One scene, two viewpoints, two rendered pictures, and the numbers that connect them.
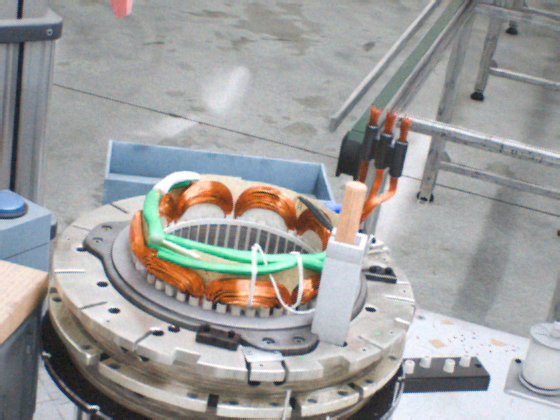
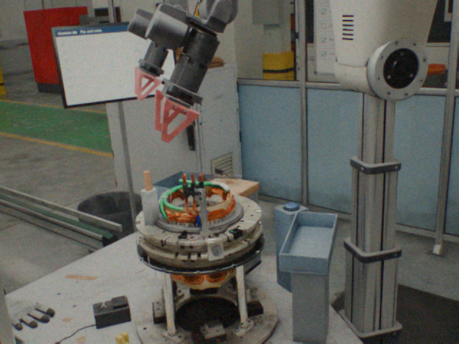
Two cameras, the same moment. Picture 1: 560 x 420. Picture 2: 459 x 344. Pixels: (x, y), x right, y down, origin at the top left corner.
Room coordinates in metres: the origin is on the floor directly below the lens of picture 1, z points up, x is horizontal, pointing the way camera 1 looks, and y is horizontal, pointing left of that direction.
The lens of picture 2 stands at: (1.55, -0.99, 1.59)
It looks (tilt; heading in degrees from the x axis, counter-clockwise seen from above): 18 degrees down; 117
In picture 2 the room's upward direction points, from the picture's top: 4 degrees counter-clockwise
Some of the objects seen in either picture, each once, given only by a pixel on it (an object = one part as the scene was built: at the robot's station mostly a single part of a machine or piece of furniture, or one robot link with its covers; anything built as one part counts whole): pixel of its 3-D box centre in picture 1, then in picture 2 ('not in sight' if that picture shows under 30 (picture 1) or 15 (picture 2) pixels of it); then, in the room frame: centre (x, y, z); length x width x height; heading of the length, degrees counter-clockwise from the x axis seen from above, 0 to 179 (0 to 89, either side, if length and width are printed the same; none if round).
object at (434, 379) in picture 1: (429, 374); not in sight; (1.33, -0.22, 0.79); 0.15 x 0.05 x 0.02; 110
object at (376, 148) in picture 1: (383, 149); (193, 189); (1.01, -0.08, 1.21); 0.04 x 0.04 x 0.03; 84
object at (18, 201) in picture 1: (4, 202); (291, 206); (1.11, 0.28, 1.04); 0.04 x 0.04 x 0.01
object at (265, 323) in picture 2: not in sight; (206, 314); (0.95, 0.03, 0.80); 0.39 x 0.39 x 0.01
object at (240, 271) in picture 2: not in sight; (241, 293); (1.07, 0.00, 0.91); 0.02 x 0.02 x 0.21
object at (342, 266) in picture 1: (339, 286); (150, 206); (0.86, -0.06, 1.14); 0.03 x 0.03 x 0.09; 84
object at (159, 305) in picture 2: not in sight; (161, 302); (0.84, -0.03, 0.85); 0.06 x 0.04 x 0.05; 126
